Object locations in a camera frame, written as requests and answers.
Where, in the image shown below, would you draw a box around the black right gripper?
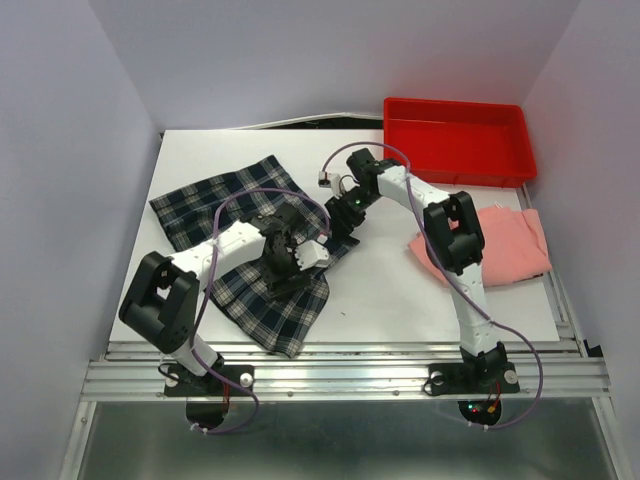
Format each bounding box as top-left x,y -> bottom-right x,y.
326,187 -> 380,244

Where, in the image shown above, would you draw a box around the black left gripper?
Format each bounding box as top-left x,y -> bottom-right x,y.
259,238 -> 312,303

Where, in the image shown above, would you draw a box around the navy plaid skirt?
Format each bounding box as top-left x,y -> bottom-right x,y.
148,154 -> 361,360

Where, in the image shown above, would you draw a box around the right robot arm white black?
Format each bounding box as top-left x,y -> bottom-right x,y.
318,142 -> 507,390

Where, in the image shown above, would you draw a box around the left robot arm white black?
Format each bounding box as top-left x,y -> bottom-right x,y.
118,204 -> 329,394

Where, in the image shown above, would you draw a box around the red plastic bin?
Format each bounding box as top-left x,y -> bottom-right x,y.
383,97 -> 537,188

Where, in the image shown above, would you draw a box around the pink folded skirt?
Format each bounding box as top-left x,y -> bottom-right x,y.
407,207 -> 553,289

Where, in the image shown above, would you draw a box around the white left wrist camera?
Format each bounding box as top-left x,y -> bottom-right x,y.
294,240 -> 331,271

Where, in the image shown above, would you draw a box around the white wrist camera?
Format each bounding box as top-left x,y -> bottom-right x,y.
294,240 -> 331,271
318,170 -> 347,198

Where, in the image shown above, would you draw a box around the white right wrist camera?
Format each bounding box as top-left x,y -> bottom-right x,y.
318,170 -> 347,198

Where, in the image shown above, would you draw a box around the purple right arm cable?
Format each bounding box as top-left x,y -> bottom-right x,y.
319,142 -> 547,432

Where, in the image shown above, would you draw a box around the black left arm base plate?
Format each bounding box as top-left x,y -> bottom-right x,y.
157,362 -> 250,429

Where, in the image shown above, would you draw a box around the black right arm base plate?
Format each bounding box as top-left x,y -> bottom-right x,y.
422,363 -> 520,429

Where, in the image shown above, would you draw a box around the aluminium rail frame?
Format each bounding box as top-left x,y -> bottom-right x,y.
61,200 -> 631,479

